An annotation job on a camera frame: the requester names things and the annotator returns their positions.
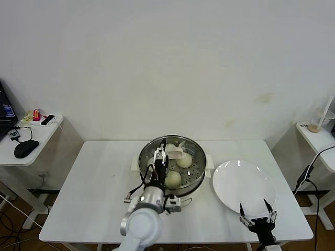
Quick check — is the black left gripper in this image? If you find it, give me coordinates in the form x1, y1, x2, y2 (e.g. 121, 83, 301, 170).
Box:
142, 138, 169, 189

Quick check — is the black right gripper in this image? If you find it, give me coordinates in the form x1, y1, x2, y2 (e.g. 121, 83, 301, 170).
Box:
238, 198, 278, 244

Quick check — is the glass lid with cream handle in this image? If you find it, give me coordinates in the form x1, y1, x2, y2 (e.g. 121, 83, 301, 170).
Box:
139, 135, 207, 193

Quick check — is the perforated steel steamer basket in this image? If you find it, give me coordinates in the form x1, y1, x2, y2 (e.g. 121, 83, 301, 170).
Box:
138, 134, 207, 196

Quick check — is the white round plate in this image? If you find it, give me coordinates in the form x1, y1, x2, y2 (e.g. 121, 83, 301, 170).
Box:
212, 159, 277, 215

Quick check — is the cream electric cooker pot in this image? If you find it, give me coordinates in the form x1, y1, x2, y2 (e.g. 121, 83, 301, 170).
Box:
130, 154, 214, 211

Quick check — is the white side desk with cup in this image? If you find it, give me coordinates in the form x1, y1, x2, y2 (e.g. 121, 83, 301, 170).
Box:
295, 121, 335, 231

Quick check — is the black smartphone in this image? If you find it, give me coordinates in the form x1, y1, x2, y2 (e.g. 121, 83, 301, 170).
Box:
40, 114, 57, 126

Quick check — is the clear plastic drink cup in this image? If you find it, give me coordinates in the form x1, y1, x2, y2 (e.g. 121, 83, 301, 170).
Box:
307, 109, 335, 134

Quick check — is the white side desk with laptop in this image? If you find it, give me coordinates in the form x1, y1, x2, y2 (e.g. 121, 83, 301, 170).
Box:
0, 113, 65, 231

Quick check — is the white drinking straw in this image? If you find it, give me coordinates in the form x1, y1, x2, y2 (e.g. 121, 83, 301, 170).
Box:
317, 96, 333, 130

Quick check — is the white flat device under phone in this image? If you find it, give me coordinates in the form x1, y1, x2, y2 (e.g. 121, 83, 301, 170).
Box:
30, 116, 59, 128

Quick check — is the pink orange small package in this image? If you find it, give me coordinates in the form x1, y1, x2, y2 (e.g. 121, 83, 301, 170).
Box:
31, 108, 44, 122

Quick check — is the black computer mouse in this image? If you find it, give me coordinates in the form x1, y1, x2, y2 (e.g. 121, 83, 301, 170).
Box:
14, 140, 40, 159

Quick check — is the yellow snack packet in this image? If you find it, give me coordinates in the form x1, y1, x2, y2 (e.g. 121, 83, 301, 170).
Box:
21, 110, 35, 123

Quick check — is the black laptop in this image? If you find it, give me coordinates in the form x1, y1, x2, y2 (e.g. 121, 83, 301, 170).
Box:
0, 79, 19, 143

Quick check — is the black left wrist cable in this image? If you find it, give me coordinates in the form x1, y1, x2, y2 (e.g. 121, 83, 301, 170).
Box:
125, 167, 194, 210

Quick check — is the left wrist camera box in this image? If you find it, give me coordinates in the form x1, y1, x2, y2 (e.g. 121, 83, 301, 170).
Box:
163, 195, 183, 214

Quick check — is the black hanging power cable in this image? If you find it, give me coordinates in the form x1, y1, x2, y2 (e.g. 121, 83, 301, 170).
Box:
292, 143, 335, 251

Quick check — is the white floor cable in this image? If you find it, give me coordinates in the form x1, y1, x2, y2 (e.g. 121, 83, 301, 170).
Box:
0, 193, 42, 228

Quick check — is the black dongle with cable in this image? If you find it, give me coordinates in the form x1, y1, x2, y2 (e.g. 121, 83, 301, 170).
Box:
7, 124, 34, 144

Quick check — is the black floor cable bundle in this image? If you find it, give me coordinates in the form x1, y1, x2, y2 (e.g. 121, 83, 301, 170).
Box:
0, 209, 29, 251

